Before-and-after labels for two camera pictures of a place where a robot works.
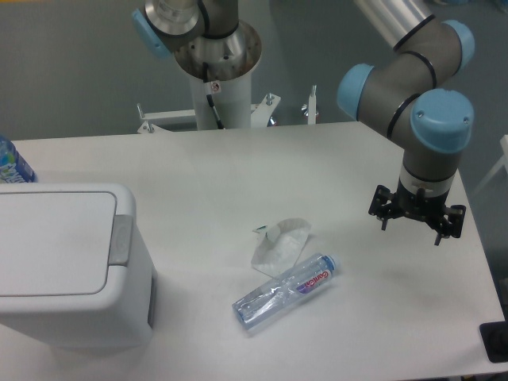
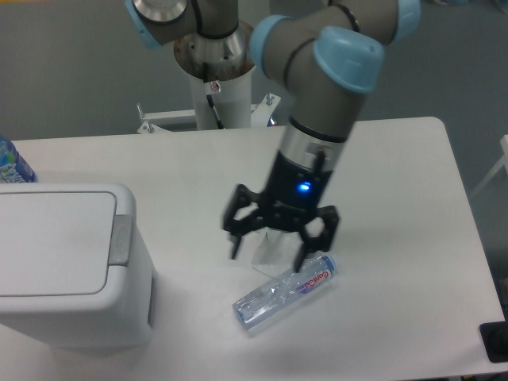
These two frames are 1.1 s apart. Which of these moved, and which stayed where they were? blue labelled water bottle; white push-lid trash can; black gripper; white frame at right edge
Moved: black gripper
Stayed: white push-lid trash can; white frame at right edge; blue labelled water bottle
